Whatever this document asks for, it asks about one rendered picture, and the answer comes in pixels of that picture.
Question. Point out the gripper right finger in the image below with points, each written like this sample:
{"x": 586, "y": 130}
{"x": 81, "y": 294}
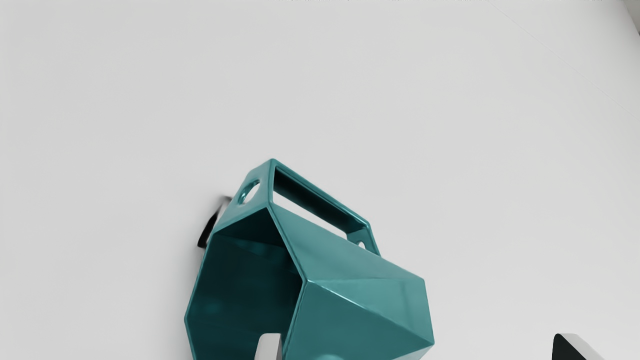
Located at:
{"x": 572, "y": 348}

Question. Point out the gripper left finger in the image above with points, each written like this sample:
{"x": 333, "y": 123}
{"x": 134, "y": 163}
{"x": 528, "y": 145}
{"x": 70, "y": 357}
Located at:
{"x": 269, "y": 348}

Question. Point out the teal faceted mug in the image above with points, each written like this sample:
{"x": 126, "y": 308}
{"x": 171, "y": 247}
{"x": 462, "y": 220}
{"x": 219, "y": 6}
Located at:
{"x": 345, "y": 295}

